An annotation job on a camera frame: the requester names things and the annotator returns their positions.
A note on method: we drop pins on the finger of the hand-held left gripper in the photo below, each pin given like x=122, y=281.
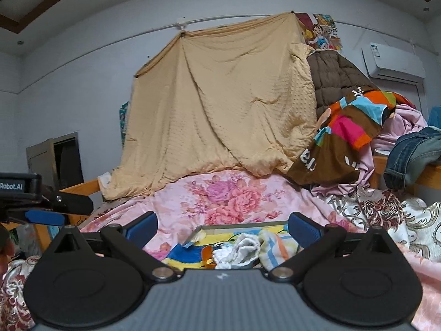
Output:
x=44, y=217
x=75, y=205

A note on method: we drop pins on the brown colourful patched cloth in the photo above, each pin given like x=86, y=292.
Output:
x=330, y=155

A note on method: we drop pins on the teal wall poster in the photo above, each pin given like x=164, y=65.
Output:
x=123, y=120

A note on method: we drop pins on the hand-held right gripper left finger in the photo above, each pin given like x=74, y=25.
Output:
x=141, y=229

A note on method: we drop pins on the brown quilted blanket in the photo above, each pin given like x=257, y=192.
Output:
x=334, y=79

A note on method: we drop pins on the blue jeans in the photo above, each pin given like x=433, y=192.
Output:
x=406, y=155

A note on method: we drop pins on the orange cup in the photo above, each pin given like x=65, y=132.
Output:
x=207, y=257

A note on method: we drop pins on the light pink cloth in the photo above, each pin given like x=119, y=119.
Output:
x=403, y=124

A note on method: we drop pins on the white plain sock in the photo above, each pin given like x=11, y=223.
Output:
x=231, y=260

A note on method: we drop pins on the striped pastel cloth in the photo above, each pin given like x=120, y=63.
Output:
x=275, y=248

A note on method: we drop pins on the cartoon wall poster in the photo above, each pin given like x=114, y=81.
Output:
x=320, y=31

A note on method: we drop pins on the wooden bed end board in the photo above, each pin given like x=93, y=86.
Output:
x=379, y=169

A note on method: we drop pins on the blue cloth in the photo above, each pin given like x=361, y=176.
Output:
x=434, y=117

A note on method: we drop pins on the white wall bracket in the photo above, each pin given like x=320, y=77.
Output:
x=181, y=22

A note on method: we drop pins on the yellow hanging blanket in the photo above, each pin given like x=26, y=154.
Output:
x=220, y=110

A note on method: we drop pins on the white air conditioner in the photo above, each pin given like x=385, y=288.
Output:
x=392, y=62

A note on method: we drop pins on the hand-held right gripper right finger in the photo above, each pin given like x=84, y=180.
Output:
x=303, y=229

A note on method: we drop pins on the pink floral quilt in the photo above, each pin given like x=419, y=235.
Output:
x=220, y=193

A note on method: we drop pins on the grey tray with cartoon drawing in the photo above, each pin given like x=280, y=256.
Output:
x=186, y=255

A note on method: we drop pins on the satin floral bedsheet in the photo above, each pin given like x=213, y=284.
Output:
x=379, y=213

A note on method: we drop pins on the wooden slatted bed rail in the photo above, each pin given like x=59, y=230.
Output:
x=81, y=188

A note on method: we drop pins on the person's left hand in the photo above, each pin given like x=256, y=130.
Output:
x=6, y=258

